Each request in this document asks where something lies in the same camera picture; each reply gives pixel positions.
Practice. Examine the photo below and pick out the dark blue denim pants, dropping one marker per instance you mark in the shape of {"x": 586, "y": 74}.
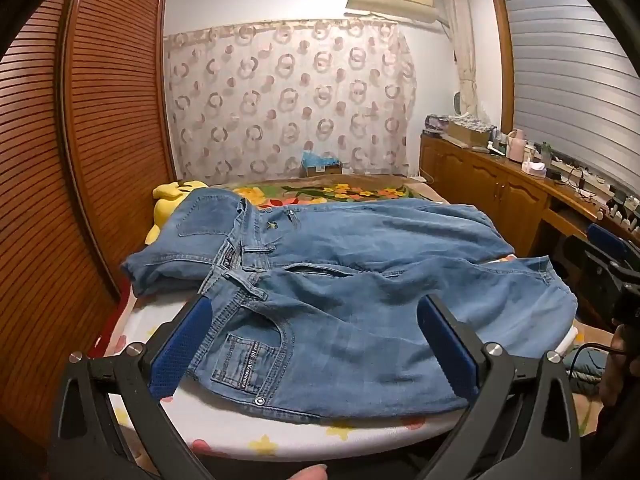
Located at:
{"x": 170, "y": 255}

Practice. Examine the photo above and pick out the beige window curtain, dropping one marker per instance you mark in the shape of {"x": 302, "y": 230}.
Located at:
{"x": 465, "y": 50}

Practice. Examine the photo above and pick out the wooden louvered wardrobe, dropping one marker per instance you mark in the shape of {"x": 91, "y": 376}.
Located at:
{"x": 100, "y": 135}

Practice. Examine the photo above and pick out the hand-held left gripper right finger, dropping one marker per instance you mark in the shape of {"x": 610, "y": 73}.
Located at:
{"x": 447, "y": 350}

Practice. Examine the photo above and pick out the wooden sideboard cabinet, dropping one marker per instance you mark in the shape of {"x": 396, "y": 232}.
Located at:
{"x": 500, "y": 195}

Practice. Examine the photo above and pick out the white strawberry print sheet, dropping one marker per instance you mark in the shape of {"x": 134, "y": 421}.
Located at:
{"x": 225, "y": 430}

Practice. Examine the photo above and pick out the cardboard box with blue packets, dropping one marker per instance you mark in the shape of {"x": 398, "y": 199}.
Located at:
{"x": 322, "y": 167}

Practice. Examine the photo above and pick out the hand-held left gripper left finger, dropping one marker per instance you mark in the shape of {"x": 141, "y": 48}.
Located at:
{"x": 175, "y": 350}

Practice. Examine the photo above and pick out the person's left hand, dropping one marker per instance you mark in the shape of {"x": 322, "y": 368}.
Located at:
{"x": 310, "y": 473}

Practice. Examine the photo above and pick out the person's right hand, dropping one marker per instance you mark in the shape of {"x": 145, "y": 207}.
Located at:
{"x": 612, "y": 380}

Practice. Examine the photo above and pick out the cardboard box with patterned cloth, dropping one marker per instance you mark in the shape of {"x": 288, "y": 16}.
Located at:
{"x": 467, "y": 132}

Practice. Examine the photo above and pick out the round white stand mirror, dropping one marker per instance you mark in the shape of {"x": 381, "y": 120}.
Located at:
{"x": 460, "y": 102}

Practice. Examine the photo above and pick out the sheer circle pattern curtain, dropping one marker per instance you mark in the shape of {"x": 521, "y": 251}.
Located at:
{"x": 280, "y": 100}

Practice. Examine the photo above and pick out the pink thermos jug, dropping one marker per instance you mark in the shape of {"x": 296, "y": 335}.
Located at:
{"x": 516, "y": 147}

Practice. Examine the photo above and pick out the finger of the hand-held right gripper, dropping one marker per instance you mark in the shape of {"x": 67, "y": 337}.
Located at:
{"x": 606, "y": 237}

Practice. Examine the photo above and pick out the purple grey bag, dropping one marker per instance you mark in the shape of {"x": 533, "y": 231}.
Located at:
{"x": 436, "y": 122}

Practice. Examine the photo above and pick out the yellow plush toy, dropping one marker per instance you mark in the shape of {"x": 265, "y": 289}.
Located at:
{"x": 167, "y": 200}

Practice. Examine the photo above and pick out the pink tissue box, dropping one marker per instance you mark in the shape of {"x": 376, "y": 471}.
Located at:
{"x": 534, "y": 169}

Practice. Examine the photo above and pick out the floral blanket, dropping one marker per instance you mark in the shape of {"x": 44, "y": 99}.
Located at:
{"x": 350, "y": 191}

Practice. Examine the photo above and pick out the light blue denim pants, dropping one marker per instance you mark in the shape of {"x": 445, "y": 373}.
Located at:
{"x": 375, "y": 310}

